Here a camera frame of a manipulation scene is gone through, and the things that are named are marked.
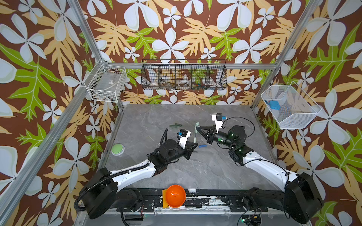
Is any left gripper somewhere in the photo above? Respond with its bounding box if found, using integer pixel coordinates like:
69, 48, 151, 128
165, 140, 198, 165

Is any green pen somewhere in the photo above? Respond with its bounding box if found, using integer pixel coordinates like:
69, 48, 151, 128
193, 130, 198, 143

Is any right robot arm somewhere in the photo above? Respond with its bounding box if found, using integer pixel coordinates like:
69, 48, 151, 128
195, 114, 324, 224

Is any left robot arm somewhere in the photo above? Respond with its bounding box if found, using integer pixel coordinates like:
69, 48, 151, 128
74, 129, 198, 219

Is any orange bowl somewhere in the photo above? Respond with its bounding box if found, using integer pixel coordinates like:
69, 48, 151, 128
164, 185, 186, 208

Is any blue object in basket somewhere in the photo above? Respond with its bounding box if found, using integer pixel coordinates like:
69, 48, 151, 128
268, 100, 281, 110

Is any green push button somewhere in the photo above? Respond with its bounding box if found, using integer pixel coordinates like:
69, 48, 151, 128
111, 144, 124, 156

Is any white mesh basket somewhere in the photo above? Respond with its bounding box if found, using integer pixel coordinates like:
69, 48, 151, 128
261, 82, 321, 130

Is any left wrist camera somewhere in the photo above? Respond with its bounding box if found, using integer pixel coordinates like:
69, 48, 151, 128
177, 129, 191, 149

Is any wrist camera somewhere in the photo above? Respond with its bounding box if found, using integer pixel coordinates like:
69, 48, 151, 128
212, 113, 227, 133
177, 129, 191, 149

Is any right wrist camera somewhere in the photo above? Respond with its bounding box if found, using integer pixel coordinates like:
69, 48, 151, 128
212, 113, 227, 133

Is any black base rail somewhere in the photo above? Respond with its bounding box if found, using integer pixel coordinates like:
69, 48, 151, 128
118, 187, 269, 213

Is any black wire basket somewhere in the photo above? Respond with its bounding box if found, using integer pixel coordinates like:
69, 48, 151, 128
141, 59, 228, 90

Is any white wire basket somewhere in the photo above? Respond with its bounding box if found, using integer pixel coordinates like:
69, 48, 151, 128
84, 61, 127, 103

